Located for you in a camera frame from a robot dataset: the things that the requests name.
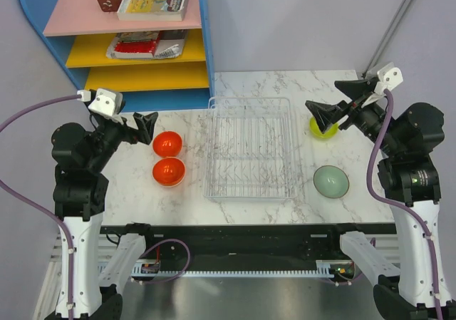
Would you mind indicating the pale green ceramic bowl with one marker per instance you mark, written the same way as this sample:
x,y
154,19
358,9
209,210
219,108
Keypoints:
x,y
331,182

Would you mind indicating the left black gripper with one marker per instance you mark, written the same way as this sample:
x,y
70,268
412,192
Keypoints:
x,y
144,127

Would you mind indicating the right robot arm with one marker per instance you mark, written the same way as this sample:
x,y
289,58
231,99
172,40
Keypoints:
x,y
417,288

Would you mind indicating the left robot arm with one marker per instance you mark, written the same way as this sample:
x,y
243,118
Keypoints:
x,y
79,197

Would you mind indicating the yellow-green bowl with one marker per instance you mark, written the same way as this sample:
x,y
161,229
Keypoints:
x,y
315,131

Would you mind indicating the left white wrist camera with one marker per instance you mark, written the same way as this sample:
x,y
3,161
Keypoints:
x,y
107,104

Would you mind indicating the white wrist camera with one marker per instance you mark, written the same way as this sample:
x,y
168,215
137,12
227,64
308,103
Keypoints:
x,y
107,104
386,77

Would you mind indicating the blue shelf unit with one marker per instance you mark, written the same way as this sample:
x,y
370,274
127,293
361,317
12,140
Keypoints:
x,y
78,33

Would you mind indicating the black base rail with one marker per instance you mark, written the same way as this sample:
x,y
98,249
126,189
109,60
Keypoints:
x,y
273,247

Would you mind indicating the aluminium corner post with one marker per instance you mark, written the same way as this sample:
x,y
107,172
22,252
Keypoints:
x,y
388,35

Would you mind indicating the yellow cover book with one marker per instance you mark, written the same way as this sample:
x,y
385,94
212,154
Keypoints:
x,y
152,10

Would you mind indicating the white wire dish rack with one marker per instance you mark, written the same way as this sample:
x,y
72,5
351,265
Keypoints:
x,y
250,150

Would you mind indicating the orange bowl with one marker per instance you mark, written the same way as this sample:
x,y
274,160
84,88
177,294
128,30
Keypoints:
x,y
169,172
167,144

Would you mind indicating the red edged book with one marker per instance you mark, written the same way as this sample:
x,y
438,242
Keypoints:
x,y
137,42

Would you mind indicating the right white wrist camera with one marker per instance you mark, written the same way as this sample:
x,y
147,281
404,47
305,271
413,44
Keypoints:
x,y
386,77

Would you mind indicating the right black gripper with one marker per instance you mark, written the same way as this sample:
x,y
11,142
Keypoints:
x,y
327,114

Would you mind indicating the white slotted cable duct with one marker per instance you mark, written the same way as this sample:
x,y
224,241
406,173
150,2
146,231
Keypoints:
x,y
323,269

